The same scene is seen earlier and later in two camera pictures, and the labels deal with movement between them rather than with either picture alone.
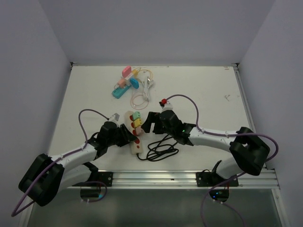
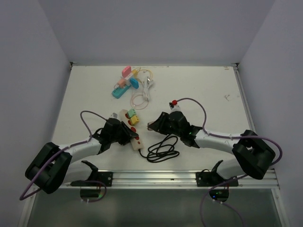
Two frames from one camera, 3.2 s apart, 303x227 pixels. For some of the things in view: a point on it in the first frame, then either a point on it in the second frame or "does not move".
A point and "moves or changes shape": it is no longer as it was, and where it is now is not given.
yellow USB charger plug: x=137 y=122 moves or changes shape
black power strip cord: x=158 y=150 moves or changes shape
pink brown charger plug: x=139 y=130 moves or changes shape
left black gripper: x=127 y=137 does not move
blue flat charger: x=134 y=83 does not move
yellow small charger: x=135 y=72 does not move
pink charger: x=126 y=71 does not move
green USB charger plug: x=136 y=115 -> x=131 y=112
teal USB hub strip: x=119 y=91 does not move
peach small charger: x=121 y=82 does not move
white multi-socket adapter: x=128 y=82 does not move
